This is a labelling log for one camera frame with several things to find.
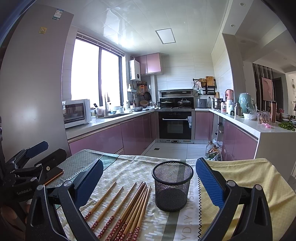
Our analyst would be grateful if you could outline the black mesh utensil cup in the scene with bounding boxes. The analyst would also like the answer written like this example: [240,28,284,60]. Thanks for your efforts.
[152,161,194,212]

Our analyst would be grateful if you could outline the kitchen faucet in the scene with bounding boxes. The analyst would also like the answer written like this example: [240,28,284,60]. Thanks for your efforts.
[104,94,109,116]

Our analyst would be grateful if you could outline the left hand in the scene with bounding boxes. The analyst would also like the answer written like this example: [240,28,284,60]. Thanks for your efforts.
[1,205,26,240]

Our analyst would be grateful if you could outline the grey refrigerator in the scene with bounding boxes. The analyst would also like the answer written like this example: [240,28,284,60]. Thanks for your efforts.
[1,4,73,163]

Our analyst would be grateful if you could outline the patterned tablecloth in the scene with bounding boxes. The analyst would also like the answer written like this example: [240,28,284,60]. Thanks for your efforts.
[52,150,295,240]

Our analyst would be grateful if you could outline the white microwave oven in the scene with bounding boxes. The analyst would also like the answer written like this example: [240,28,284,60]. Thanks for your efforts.
[62,99,91,128]

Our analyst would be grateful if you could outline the plastic bag of vegetables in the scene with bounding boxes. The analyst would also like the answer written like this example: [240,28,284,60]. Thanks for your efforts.
[205,139,223,161]

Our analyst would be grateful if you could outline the green vegetables on counter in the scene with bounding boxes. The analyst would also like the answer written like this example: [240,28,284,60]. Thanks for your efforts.
[278,120,295,132]

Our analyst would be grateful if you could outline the black built-in oven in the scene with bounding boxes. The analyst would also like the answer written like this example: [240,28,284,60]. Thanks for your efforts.
[158,110,192,141]

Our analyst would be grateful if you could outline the white water heater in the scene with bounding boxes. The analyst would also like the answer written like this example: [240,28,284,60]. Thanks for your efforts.
[129,59,141,81]

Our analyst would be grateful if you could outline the steel pot on counter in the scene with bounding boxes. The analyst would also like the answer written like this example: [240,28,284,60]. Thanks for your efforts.
[212,98,223,110]

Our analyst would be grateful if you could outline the pink kettle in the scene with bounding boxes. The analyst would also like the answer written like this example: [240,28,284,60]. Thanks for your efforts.
[225,89,234,103]

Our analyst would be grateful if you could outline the pink upper cabinet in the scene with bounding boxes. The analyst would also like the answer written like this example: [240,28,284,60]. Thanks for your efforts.
[135,53,162,75]

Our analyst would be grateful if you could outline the ceiling light panel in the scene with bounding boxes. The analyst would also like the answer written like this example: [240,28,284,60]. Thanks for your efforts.
[156,28,176,44]

